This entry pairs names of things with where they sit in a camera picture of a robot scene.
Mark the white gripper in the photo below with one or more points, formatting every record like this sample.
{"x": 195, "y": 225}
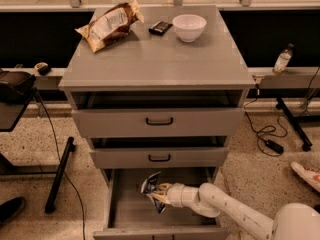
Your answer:
{"x": 175, "y": 194}

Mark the blue chip bag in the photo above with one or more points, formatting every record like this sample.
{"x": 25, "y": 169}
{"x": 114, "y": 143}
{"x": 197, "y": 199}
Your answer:
{"x": 148, "y": 187}

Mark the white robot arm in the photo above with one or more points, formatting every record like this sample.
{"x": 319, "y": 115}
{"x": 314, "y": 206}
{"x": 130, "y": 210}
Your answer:
{"x": 294, "y": 221}

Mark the grey open bottom drawer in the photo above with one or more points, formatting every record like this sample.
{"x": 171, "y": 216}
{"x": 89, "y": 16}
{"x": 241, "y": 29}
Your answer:
{"x": 130, "y": 214}

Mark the grey middle drawer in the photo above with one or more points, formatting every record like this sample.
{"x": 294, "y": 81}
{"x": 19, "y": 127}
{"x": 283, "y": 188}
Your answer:
{"x": 158, "y": 152}

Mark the grey drawer cabinet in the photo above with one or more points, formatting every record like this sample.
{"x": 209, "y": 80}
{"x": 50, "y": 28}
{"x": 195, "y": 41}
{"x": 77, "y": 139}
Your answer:
{"x": 147, "y": 64}

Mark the grey top drawer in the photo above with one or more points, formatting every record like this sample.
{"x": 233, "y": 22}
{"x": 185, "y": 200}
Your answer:
{"x": 160, "y": 115}

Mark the brown chip bag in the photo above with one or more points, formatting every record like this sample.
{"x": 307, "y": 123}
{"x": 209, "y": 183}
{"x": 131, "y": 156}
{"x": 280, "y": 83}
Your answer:
{"x": 111, "y": 26}

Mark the white red sneaker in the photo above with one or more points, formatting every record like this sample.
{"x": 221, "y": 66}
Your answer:
{"x": 311, "y": 176}

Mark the black table leg right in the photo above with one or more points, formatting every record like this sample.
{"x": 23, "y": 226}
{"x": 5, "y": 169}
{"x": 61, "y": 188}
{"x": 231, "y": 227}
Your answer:
{"x": 306, "y": 143}

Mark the black shoe right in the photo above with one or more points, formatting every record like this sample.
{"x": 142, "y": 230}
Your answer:
{"x": 317, "y": 208}

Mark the black shoe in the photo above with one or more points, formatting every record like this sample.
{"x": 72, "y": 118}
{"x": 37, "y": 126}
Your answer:
{"x": 317, "y": 208}
{"x": 11, "y": 208}

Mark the black shoe left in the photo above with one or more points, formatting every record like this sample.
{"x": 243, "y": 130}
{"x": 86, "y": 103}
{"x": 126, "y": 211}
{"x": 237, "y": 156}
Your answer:
{"x": 11, "y": 208}

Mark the small black snack packet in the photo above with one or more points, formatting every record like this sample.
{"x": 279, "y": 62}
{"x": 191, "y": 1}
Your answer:
{"x": 160, "y": 28}

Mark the white bowl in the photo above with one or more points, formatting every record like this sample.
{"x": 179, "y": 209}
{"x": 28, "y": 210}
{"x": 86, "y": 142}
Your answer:
{"x": 189, "y": 27}

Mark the black side table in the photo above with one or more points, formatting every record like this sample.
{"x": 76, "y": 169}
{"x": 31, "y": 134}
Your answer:
{"x": 30, "y": 146}

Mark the yellow tape measure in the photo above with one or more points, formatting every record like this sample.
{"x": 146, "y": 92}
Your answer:
{"x": 42, "y": 68}

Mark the plastic water bottle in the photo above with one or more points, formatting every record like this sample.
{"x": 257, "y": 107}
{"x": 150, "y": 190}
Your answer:
{"x": 283, "y": 59}

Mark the black device on table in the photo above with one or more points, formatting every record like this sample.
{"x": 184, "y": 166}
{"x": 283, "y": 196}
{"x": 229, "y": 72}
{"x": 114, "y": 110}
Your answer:
{"x": 15, "y": 86}

